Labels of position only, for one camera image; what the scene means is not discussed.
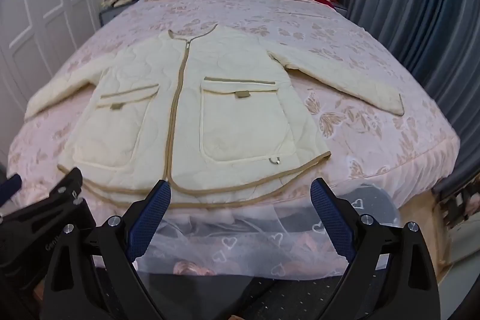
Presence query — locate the cream quilted jacket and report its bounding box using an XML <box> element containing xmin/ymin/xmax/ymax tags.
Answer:
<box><xmin>25</xmin><ymin>26</ymin><xmax>404</xmax><ymax>207</ymax></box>

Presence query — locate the blue nightstand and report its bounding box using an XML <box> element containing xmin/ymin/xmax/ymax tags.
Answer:
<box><xmin>98</xmin><ymin>0</ymin><xmax>137</xmax><ymax>27</ymax></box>

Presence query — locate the white wardrobe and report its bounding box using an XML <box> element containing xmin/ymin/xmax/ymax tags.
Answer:
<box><xmin>1</xmin><ymin>0</ymin><xmax>102</xmax><ymax>164</ymax></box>

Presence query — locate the blue-grey curtain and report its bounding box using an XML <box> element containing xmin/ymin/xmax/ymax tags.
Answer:
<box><xmin>344</xmin><ymin>0</ymin><xmax>479</xmax><ymax>193</ymax></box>

